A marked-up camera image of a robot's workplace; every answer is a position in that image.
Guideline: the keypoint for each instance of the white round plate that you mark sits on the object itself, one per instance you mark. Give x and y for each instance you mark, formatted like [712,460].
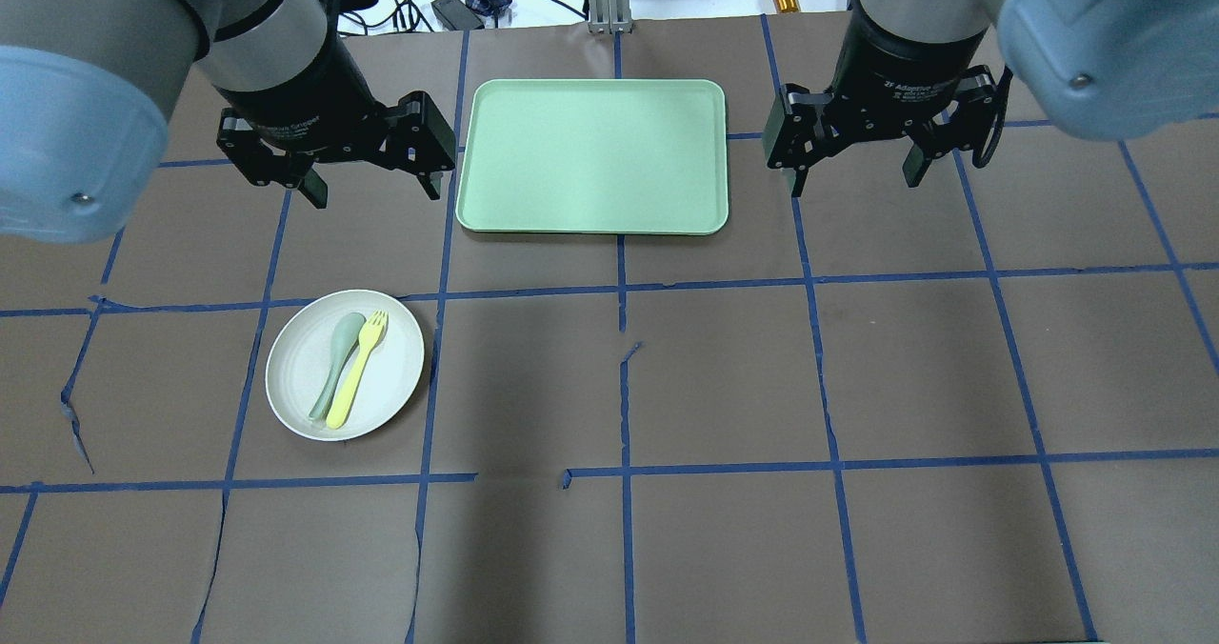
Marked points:
[302,356]

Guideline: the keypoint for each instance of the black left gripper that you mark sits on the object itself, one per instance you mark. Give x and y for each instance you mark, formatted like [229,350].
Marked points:
[303,87]

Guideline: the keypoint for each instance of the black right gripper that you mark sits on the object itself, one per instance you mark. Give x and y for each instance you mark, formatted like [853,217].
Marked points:
[890,70]

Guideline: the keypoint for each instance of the yellow fork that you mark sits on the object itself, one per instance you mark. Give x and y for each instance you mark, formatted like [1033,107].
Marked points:
[369,337]

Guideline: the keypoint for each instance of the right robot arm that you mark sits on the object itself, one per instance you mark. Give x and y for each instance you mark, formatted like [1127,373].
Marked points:
[1101,70]

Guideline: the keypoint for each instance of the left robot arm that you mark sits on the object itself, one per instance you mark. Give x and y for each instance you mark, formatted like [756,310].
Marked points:
[89,87]

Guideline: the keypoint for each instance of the black power adapter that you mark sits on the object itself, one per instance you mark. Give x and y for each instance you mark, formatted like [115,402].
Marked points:
[455,15]

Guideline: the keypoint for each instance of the light green tray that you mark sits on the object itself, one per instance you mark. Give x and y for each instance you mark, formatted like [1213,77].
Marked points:
[596,156]

